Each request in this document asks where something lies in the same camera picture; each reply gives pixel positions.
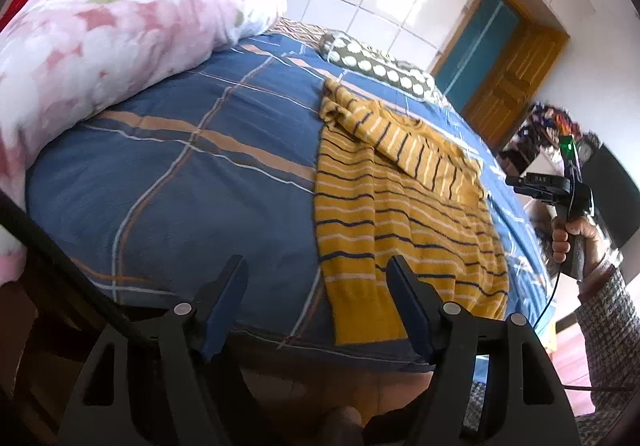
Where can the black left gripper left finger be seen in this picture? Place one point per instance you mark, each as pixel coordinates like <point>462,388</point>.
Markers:
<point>147,386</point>

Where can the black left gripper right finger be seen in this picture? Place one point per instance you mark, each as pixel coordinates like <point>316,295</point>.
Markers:
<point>524,401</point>

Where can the yellow striped knit sweater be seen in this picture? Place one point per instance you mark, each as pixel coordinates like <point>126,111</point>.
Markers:
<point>387,185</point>

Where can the person's right hand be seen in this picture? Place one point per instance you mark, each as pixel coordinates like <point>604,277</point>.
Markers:
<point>595,244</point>

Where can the brown wooden door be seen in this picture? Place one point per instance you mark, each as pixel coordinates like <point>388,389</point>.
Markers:
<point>502,101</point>

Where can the blue plaid bed cover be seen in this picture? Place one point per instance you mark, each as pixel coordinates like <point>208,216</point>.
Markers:
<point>151,197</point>

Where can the green white-dotted bolster pillow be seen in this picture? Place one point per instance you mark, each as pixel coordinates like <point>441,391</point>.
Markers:
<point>343,50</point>

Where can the pink floral fleece blanket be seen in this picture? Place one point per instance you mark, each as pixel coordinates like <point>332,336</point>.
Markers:
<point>64,61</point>

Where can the red cloth behind blanket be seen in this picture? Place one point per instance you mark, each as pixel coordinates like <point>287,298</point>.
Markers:
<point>14,7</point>

